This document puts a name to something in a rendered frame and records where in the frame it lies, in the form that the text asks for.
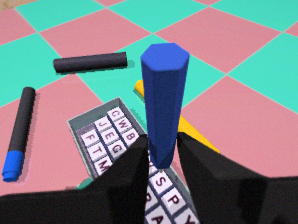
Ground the grey keyboard with white letter keys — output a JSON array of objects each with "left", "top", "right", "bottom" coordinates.
[{"left": 66, "top": 96, "right": 200, "bottom": 224}]

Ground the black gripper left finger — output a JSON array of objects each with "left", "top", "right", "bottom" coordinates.
[{"left": 0, "top": 134, "right": 149, "bottom": 224}]

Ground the dark grey cylinder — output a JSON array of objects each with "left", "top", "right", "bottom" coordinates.
[{"left": 53, "top": 52, "right": 128, "bottom": 73}]

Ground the yellow stylus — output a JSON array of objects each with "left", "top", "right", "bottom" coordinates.
[{"left": 134, "top": 80, "right": 220, "bottom": 153}]

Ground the black marker with blue cap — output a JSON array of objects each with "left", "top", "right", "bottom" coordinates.
[{"left": 1, "top": 87, "right": 35, "bottom": 182}]

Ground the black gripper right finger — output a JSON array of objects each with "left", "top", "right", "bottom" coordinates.
[{"left": 177, "top": 132, "right": 298, "bottom": 224}]

